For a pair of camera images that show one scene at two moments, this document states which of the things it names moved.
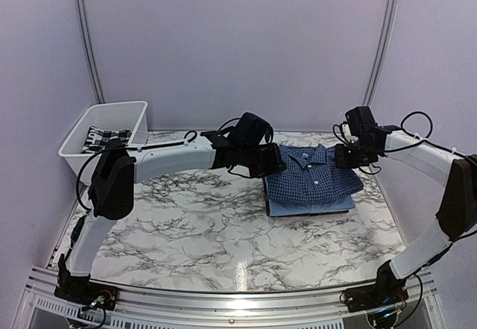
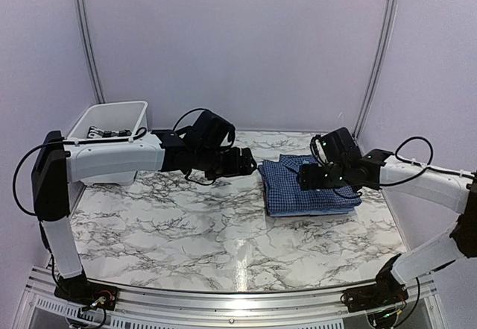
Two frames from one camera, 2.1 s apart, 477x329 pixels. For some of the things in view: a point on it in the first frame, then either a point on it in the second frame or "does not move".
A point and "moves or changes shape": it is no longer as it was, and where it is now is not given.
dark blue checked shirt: x=311 y=176 moves or changes shape
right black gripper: x=342 y=163 -> x=307 y=173
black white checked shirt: x=97 y=139 does not move
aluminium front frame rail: x=42 y=308 does not move
